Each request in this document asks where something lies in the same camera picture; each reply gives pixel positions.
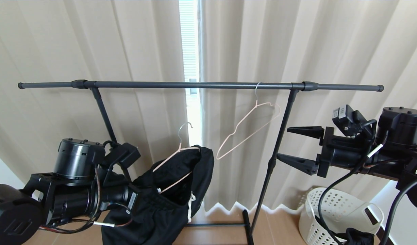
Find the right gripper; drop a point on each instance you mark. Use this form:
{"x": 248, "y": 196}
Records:
{"x": 348, "y": 151}

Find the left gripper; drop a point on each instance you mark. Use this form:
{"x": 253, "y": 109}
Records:
{"x": 116, "y": 200}

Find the black shorts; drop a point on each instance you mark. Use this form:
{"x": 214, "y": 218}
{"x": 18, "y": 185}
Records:
{"x": 154, "y": 217}

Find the pink clothes hanger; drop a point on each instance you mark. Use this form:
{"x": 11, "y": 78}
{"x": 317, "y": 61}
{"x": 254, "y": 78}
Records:
{"x": 167, "y": 158}
{"x": 242, "y": 119}

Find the black garment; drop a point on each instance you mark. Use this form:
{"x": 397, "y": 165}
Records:
{"x": 360, "y": 236}

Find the white laundry basket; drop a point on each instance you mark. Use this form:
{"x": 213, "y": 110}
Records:
{"x": 334, "y": 204}

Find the black clothes rack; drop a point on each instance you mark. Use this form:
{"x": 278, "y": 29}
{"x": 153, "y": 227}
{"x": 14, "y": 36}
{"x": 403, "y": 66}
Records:
{"x": 229, "y": 85}

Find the beige curtain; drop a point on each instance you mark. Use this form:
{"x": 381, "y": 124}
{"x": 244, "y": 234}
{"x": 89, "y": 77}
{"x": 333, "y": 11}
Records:
{"x": 76, "y": 44}
{"x": 314, "y": 44}

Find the window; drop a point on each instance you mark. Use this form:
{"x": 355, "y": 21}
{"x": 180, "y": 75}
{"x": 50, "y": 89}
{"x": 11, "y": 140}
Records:
{"x": 188, "y": 41}

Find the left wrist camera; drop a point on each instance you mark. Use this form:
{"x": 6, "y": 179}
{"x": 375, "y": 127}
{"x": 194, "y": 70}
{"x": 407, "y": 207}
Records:
{"x": 127, "y": 154}

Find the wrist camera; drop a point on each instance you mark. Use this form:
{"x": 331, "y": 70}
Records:
{"x": 127, "y": 154}
{"x": 346, "y": 117}

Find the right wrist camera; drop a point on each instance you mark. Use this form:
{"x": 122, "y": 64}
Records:
{"x": 346, "y": 117}

